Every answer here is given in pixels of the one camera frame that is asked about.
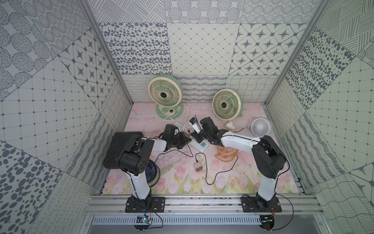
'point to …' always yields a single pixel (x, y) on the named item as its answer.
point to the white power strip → (203, 146)
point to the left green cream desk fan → (166, 90)
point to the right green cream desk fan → (227, 105)
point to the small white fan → (260, 127)
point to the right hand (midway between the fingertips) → (195, 132)
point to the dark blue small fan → (152, 172)
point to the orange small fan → (226, 154)
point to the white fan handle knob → (230, 125)
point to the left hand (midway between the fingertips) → (191, 136)
